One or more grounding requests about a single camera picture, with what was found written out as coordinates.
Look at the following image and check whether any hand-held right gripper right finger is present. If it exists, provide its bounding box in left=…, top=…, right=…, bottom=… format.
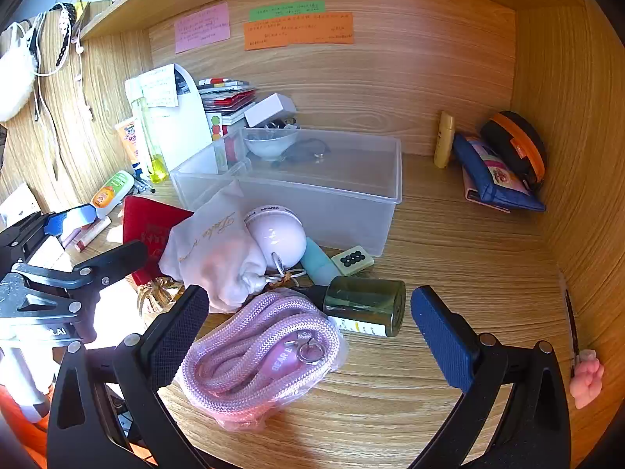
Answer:
left=409, top=285, right=572, bottom=469

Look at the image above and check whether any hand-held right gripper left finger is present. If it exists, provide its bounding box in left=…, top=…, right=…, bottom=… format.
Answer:
left=46, top=284, right=211, bottom=469

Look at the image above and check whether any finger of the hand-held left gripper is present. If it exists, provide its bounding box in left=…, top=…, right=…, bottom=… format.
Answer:
left=0, top=204, right=99, bottom=267
left=12, top=240, right=150, bottom=304

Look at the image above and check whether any red fabric pouch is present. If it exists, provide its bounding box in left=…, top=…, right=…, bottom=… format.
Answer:
left=121, top=195, right=196, bottom=286

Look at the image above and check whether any pink rope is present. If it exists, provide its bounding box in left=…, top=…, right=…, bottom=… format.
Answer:
left=180, top=289, right=350, bottom=433

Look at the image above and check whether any dark green glass bottle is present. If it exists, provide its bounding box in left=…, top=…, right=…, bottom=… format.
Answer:
left=298, top=276, right=407, bottom=338

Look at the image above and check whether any white drawstring bag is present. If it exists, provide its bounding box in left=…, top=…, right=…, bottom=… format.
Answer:
left=159, top=179, right=268, bottom=313

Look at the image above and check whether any white mahjong tile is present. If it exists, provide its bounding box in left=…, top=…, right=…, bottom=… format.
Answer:
left=331, top=245, right=376, bottom=274

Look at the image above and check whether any pink round device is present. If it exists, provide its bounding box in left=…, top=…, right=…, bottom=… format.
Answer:
left=243, top=206, right=307, bottom=272

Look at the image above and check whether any clear plastic storage box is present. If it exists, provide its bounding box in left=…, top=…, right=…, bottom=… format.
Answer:
left=168, top=127, right=404, bottom=258

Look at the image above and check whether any slim cosmetic tube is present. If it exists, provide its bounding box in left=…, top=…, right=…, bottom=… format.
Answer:
left=61, top=215, right=112, bottom=253

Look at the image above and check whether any gold pumpkin ornament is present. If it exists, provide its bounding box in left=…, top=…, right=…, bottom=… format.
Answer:
left=136, top=276, right=186, bottom=316

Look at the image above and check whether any white bottle with orange label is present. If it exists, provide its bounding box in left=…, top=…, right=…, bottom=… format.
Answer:
left=91, top=170, right=135, bottom=218

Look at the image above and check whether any white carton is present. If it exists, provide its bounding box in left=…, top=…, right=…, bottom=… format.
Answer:
left=0, top=183, right=40, bottom=226

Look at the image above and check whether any orange sunscreen tube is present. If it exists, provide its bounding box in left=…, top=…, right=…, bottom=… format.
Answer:
left=114, top=118, right=147, bottom=177

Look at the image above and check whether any yellow-green spray bottle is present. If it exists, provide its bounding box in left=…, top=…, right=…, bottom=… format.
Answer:
left=124, top=78, right=169, bottom=184

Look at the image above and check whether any dark pen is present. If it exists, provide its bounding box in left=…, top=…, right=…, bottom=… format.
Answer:
left=564, top=288, right=582, bottom=367

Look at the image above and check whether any teal plastic object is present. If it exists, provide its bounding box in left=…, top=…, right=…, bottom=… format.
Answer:
left=300, top=238, right=355, bottom=279

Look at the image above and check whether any white fluffy item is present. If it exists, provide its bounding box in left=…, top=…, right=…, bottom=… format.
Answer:
left=0, top=22, right=40, bottom=123

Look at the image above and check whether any white handwritten paper sheet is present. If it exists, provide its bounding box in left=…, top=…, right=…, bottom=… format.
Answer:
left=139, top=66, right=179, bottom=107
left=144, top=63, right=220, bottom=177

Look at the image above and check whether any pink toy hand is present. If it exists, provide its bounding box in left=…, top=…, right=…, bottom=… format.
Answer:
left=569, top=349, right=605, bottom=410

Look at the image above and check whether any blue zip pouch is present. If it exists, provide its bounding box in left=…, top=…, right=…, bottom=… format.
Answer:
left=452, top=133, right=546, bottom=213

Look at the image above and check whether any black headband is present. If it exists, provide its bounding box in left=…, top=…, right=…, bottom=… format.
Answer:
left=49, top=2, right=79, bottom=72

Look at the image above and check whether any white bowl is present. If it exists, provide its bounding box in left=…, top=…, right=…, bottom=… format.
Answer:
left=243, top=129, right=300, bottom=162

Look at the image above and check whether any yellow tube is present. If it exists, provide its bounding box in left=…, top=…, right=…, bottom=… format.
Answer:
left=434, top=111, right=456, bottom=169

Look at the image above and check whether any stack of booklets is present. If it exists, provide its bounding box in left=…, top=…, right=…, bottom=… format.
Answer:
left=198, top=77, right=259, bottom=138

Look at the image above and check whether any black and orange round case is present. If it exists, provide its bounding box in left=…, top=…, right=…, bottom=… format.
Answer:
left=480, top=111, right=548, bottom=191

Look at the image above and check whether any small white box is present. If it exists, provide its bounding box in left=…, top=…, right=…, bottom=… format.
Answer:
left=244, top=93, right=298, bottom=130

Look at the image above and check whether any grey cloth item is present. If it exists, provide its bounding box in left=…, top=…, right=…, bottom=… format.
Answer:
left=273, top=139, right=332, bottom=167

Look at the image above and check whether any pink paper note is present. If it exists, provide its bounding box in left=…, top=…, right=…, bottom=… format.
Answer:
left=175, top=2, right=231, bottom=54

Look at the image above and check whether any orange paper note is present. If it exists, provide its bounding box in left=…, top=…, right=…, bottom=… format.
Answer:
left=244, top=12, right=355, bottom=52

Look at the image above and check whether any green paper note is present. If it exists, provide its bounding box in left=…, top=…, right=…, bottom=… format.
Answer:
left=249, top=0, right=326, bottom=22

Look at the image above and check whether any white cable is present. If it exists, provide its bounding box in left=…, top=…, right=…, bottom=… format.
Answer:
left=29, top=10, right=93, bottom=123

